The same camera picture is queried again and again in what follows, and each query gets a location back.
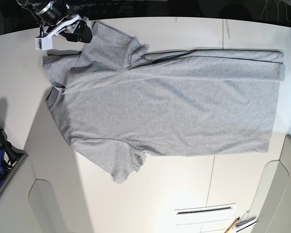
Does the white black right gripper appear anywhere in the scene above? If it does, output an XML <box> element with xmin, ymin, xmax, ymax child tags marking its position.
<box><xmin>37</xmin><ymin>1</ymin><xmax>93</xmax><ymax>43</ymax></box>

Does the grey T-shirt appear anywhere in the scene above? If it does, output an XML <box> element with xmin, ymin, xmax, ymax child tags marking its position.
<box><xmin>43</xmin><ymin>22</ymin><xmax>285</xmax><ymax>183</ymax></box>

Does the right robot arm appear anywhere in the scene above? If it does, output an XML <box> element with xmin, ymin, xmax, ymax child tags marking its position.
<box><xmin>17</xmin><ymin>0</ymin><xmax>93</xmax><ymax>50</ymax></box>

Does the blue black equipment pile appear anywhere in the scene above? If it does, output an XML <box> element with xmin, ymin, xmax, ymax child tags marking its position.
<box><xmin>0</xmin><ymin>128</ymin><xmax>26</xmax><ymax>187</ymax></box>

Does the wooden stick tool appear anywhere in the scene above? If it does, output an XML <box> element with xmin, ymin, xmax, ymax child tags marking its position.
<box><xmin>225</xmin><ymin>217</ymin><xmax>240</xmax><ymax>233</ymax></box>

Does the white silver flat device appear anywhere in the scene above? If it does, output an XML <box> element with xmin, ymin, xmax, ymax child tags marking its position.
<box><xmin>235</xmin><ymin>217</ymin><xmax>257</xmax><ymax>231</ymax></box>

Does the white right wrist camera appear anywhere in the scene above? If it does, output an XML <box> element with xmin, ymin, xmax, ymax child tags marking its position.
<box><xmin>35</xmin><ymin>36</ymin><xmax>53</xmax><ymax>51</ymax></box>

